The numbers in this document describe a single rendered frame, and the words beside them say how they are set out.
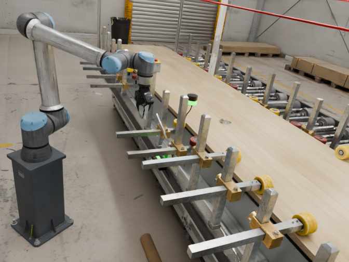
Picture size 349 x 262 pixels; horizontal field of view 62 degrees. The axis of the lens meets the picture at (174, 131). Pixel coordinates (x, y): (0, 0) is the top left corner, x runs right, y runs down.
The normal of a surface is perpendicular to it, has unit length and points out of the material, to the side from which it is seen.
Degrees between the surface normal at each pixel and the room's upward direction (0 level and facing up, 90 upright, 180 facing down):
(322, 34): 90
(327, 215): 0
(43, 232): 90
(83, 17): 90
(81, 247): 0
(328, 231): 0
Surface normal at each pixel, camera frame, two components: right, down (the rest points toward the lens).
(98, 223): 0.13, -0.89
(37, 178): 0.82, 0.35
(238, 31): 0.43, 0.45
